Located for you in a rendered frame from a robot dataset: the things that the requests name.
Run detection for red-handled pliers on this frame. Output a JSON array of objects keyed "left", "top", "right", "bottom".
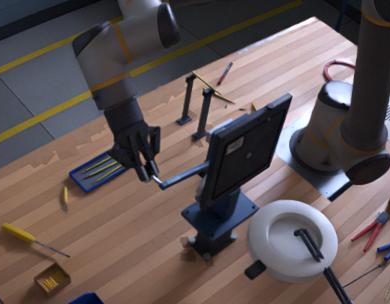
[{"left": 350, "top": 210, "right": 390, "bottom": 253}]

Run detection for blue crimper lever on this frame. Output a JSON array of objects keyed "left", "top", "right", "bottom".
[{"left": 151, "top": 161, "right": 210, "bottom": 191}]

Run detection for cardboard box of yellow terminals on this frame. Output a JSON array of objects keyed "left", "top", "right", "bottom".
[{"left": 33, "top": 261, "right": 72, "bottom": 298}]

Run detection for yellow-handled screwdriver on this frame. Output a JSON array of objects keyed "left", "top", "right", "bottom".
[{"left": 0, "top": 222, "right": 72, "bottom": 259}]

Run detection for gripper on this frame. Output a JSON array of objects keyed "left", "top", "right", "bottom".
[{"left": 103, "top": 97, "right": 162, "bottom": 184}]

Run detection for white ring magnifier lamp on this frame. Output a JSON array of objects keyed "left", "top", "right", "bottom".
[{"left": 243, "top": 199, "right": 355, "bottom": 304}]

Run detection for blue bin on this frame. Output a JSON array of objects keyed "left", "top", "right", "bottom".
[{"left": 67, "top": 292, "right": 105, "bottom": 304}]

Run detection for dark two-post wire stand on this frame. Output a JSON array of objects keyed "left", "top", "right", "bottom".
[{"left": 176, "top": 73, "right": 215, "bottom": 141}]

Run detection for blue post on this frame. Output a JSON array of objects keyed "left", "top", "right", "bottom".
[{"left": 334, "top": 0, "right": 350, "bottom": 33}]

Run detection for red pen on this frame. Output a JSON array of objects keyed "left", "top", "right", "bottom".
[{"left": 216, "top": 61, "right": 234, "bottom": 87}]

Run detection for grey base plate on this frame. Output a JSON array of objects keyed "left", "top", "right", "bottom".
[{"left": 274, "top": 112, "right": 355, "bottom": 202}]

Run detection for blue bench crimper body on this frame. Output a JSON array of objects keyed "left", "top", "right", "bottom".
[{"left": 181, "top": 92, "right": 293, "bottom": 262}]

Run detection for red cable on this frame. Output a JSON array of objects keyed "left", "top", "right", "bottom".
[{"left": 322, "top": 58, "right": 357, "bottom": 83}]

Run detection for blue tray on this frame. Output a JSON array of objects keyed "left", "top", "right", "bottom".
[{"left": 68, "top": 150, "right": 130, "bottom": 195}]

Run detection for yellow-green wire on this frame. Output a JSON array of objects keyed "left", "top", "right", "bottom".
[{"left": 191, "top": 70, "right": 236, "bottom": 105}]

